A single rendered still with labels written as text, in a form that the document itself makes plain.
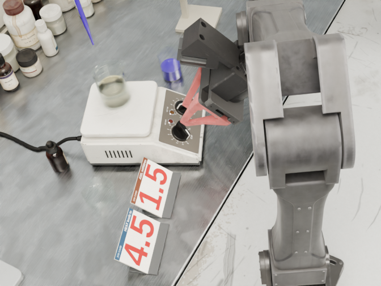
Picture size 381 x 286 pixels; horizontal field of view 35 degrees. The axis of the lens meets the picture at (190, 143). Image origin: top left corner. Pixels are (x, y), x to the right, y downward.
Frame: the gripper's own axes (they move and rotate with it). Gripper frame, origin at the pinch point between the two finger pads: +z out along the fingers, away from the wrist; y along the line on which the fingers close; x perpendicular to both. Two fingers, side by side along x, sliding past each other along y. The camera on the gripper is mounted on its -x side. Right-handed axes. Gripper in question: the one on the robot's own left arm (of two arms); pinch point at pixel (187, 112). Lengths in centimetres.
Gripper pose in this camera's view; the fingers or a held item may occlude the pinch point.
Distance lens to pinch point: 95.3
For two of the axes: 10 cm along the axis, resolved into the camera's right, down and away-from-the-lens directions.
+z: -6.7, 4.0, 6.3
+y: -0.9, 7.9, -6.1
